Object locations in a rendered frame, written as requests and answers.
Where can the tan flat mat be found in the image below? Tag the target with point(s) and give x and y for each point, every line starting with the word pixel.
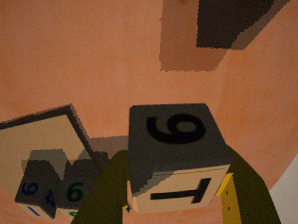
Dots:
pixel 50 146

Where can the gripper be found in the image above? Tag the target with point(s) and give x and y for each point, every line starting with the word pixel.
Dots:
pixel 245 198

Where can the beige letter block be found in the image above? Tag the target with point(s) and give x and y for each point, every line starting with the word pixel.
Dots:
pixel 72 194
pixel 177 157
pixel 37 197

